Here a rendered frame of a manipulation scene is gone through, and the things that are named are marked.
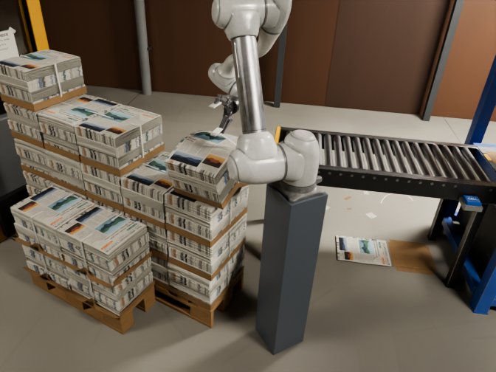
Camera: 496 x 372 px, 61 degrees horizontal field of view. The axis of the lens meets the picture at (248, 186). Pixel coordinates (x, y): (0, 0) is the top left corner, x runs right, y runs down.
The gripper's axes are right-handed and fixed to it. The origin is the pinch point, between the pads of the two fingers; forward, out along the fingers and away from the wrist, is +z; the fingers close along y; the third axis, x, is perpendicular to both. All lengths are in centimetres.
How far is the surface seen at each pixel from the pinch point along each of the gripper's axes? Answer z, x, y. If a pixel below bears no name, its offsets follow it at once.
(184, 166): 21.4, 2.1, 14.3
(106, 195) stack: 22, 60, 51
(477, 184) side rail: -86, -119, 50
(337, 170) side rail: -57, -47, 46
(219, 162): 13.2, -11.5, 12.3
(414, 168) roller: -86, -85, 49
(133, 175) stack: 15, 44, 37
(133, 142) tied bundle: 7, 47, 21
